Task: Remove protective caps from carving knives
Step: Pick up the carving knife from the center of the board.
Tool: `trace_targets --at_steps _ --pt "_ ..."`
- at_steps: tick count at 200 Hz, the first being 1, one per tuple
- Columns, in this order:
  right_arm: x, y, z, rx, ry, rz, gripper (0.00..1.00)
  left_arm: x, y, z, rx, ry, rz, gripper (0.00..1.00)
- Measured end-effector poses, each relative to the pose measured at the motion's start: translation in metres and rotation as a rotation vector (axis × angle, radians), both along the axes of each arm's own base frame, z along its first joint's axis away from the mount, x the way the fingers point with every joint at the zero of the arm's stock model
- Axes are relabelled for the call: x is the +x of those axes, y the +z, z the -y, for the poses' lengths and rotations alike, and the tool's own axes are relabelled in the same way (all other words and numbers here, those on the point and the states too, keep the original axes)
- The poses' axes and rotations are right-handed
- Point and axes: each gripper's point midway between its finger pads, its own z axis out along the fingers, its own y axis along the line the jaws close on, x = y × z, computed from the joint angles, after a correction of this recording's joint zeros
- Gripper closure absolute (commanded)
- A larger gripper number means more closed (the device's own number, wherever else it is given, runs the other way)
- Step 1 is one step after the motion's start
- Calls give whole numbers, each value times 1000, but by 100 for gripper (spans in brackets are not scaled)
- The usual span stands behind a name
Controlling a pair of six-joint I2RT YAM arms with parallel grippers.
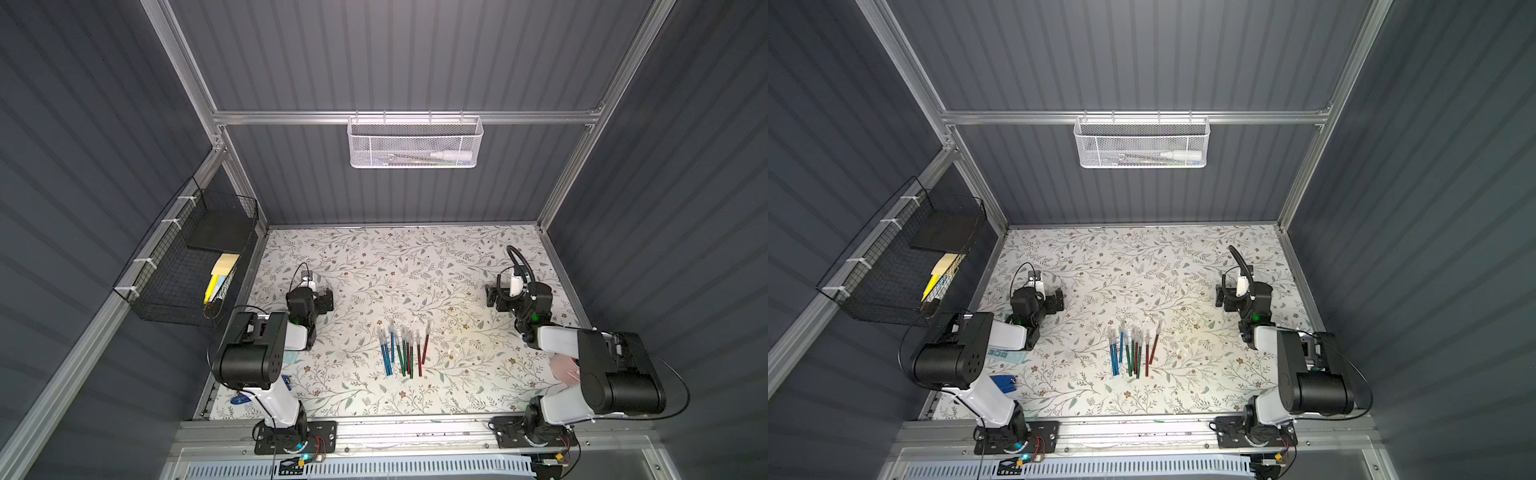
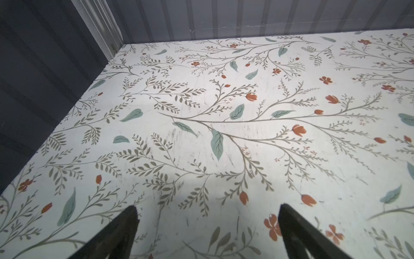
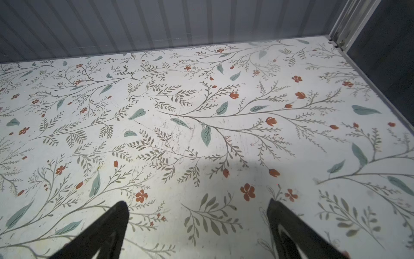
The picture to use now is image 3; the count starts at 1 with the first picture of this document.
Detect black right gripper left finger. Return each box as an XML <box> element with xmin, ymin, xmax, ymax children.
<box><xmin>51</xmin><ymin>201</ymin><xmax>129</xmax><ymax>259</ymax></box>

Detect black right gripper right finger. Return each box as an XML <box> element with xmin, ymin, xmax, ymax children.
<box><xmin>266</xmin><ymin>199</ymin><xmax>347</xmax><ymax>259</ymax></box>

